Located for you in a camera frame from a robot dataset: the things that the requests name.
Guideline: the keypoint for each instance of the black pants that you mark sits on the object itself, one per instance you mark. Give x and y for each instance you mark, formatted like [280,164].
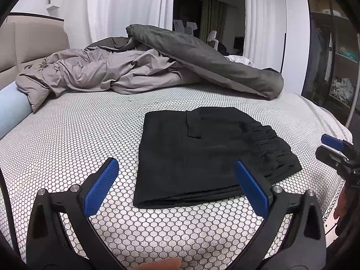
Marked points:
[197,160]

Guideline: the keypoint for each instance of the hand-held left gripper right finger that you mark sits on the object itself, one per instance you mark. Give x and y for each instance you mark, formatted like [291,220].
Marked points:
[253,188]

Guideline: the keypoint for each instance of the person's right hand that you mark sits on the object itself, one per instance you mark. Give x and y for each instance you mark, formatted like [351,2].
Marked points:
[339,211]

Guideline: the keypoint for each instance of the black monitor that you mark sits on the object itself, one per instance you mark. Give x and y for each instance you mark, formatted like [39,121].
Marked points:
[239,42]

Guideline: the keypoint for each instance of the hanging pale clothes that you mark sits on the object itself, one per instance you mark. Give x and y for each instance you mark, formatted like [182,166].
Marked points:
[182,26]

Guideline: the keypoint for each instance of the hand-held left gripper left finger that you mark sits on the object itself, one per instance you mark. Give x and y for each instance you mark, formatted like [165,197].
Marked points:
[101,185]

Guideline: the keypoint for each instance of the dark glass wardrobe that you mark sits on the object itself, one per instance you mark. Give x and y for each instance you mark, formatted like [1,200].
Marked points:
[317,62]

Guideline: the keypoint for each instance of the taupe grey duvet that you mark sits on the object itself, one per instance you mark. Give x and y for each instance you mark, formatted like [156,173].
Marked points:
[98,73]

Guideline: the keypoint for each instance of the bed with honeycomb sheet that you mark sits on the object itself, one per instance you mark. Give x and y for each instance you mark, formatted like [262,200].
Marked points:
[84,123]

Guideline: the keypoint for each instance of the white office chair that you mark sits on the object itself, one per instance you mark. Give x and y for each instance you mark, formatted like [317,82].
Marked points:
[212,36]

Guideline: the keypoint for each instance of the beige padded headboard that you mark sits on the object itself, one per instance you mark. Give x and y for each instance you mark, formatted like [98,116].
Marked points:
[33,42]

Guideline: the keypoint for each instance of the brown curtain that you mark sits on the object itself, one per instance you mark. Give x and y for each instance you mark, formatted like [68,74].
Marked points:
[213,14]

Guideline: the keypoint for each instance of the hanging white garment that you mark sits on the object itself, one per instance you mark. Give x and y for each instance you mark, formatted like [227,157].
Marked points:
[329,56]

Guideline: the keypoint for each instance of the white sheer curtain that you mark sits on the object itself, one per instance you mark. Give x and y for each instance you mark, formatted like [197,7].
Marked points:
[118,5]
[261,19]

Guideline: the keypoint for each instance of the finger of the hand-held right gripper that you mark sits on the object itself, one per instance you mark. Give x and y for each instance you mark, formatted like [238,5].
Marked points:
[333,142]
[330,156]

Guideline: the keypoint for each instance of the dark grey duvet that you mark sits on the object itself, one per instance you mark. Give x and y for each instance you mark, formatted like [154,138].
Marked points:
[211,59]

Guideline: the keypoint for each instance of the person's left hand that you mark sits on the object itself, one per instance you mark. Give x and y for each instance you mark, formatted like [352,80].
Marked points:
[160,265]

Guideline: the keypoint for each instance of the white grey patterned bedding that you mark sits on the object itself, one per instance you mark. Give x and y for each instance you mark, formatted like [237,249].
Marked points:
[239,60]

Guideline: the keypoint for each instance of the light blue bolster pillow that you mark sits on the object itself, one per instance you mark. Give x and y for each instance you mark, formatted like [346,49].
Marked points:
[11,109]

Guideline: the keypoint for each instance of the pile of pale clothes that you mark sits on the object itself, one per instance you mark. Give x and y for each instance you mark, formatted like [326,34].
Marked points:
[343,88]

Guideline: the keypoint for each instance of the teal folded cloth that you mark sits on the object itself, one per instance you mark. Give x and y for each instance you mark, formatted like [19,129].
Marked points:
[347,54]

